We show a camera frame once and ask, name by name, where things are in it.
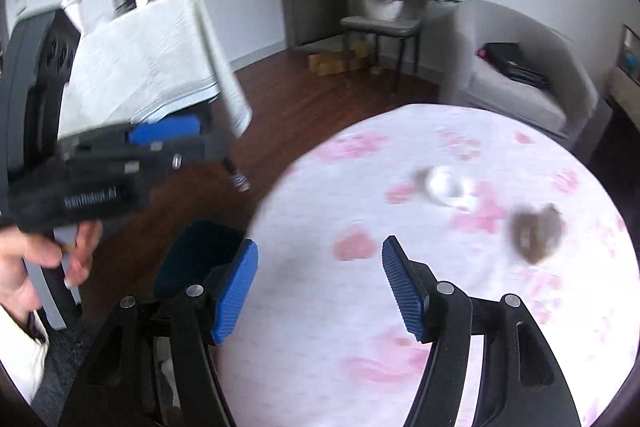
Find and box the pink floral tablecloth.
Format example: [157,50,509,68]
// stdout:
[215,103,640,427]

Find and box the beige cabinet cloth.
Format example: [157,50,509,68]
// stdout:
[607,67,640,128]

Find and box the person's left forearm white sleeve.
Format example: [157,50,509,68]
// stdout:
[0,304,51,405]

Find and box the grey armchair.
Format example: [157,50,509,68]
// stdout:
[440,0,600,142]

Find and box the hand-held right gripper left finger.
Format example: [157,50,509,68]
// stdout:
[72,238,259,427]

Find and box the clear round plastic lid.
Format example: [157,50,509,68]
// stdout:
[417,164,478,212]

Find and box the pale green patterned tablecloth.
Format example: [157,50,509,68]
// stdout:
[57,0,253,140]

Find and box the white lidded mug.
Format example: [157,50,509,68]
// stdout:
[61,0,85,32]

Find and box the person's left hand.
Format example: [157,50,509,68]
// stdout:
[0,221,104,311]

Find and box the dark cabinet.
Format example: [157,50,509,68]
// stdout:
[590,99,640,172]

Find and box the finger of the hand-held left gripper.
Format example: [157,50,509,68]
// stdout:
[69,141,234,181]
[59,116,237,148]

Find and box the brown cardboard box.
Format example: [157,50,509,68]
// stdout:
[307,41,373,76]

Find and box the black bag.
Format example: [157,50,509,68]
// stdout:
[482,42,548,88]

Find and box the framed picture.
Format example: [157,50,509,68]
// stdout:
[620,23,640,85]

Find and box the dark teal trash bin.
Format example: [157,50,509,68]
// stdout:
[154,220,248,308]

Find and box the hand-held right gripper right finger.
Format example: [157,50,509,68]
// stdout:
[381,235,583,427]

